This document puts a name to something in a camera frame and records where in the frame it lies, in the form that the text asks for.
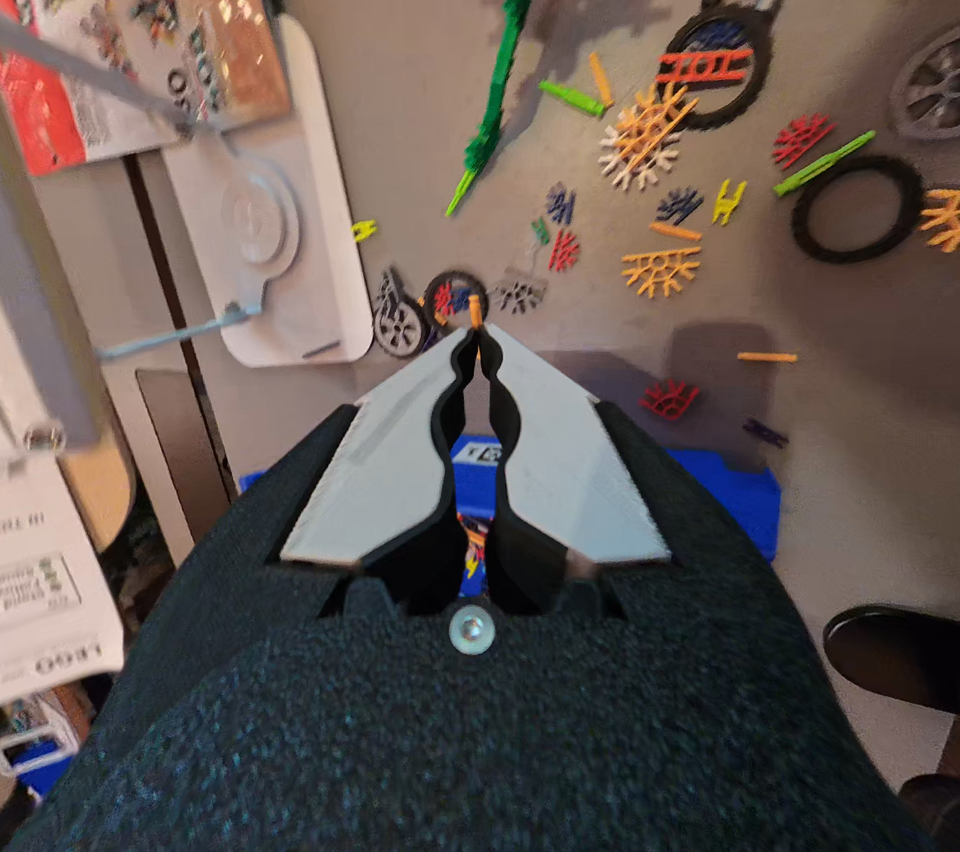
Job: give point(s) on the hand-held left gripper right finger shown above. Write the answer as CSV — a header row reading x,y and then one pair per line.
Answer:
x,y
585,484

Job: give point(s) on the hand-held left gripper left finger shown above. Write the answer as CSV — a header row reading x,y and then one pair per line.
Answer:
x,y
367,484

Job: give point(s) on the pile of construction toy pieces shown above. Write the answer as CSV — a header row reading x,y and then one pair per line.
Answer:
x,y
474,537

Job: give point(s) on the blue tagged plastic bin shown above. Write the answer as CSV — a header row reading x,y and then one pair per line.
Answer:
x,y
720,492

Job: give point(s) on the short orange rod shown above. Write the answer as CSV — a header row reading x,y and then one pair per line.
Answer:
x,y
474,312

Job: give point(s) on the colourful construction toy dinosaur model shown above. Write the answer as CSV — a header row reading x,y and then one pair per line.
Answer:
x,y
514,42

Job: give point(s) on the red fan connector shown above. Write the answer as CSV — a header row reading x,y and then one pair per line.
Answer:
x,y
670,398

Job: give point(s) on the small grey rod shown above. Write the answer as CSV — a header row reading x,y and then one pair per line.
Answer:
x,y
322,348

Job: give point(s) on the grey spoked toy wheel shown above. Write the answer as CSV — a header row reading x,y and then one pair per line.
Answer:
x,y
397,327
930,87

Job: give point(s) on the grey connector piece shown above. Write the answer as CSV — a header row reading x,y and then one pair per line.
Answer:
x,y
519,293
390,289

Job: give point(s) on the red connector piece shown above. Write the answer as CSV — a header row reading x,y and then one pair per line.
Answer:
x,y
444,301

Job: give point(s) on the blue snowflake connector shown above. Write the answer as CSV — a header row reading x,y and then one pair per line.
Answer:
x,y
679,205
462,297
561,203

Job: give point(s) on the thin orange rod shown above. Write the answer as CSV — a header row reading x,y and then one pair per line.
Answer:
x,y
766,357

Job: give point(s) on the yellow half-circle connector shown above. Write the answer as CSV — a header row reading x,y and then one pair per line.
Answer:
x,y
945,218
660,271

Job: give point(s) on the small black toy tire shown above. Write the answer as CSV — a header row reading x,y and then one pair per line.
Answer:
x,y
457,275

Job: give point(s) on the small red snowflake connector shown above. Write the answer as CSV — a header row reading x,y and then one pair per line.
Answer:
x,y
562,250

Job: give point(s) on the yellow-green clip piece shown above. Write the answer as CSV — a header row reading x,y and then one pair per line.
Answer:
x,y
727,202
365,231

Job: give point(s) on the small green clip piece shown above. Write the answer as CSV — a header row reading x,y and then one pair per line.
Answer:
x,y
540,231

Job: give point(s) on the light wooden table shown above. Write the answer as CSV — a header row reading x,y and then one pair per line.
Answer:
x,y
105,484

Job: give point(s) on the small orange connector piece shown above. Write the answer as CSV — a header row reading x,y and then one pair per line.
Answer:
x,y
675,232

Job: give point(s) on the white adjustable book stand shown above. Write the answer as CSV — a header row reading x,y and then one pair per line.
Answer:
x,y
322,192

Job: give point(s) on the white snowflake connector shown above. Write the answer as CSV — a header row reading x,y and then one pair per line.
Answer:
x,y
634,171

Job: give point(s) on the white printed instruction sheet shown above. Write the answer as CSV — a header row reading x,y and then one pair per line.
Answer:
x,y
45,567

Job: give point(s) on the yellow fan connector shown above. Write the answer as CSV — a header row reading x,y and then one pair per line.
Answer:
x,y
649,124

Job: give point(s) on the lime green rod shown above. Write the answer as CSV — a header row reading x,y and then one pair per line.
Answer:
x,y
571,96
825,163

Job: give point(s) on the short yellow rod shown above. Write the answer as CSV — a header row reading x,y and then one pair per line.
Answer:
x,y
600,79

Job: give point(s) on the small blue white box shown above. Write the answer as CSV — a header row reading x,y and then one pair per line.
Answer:
x,y
45,762

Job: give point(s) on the blue connector piece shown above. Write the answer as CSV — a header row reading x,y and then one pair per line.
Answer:
x,y
716,32

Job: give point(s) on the printed toy packaging bag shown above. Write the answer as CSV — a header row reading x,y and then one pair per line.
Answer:
x,y
225,4

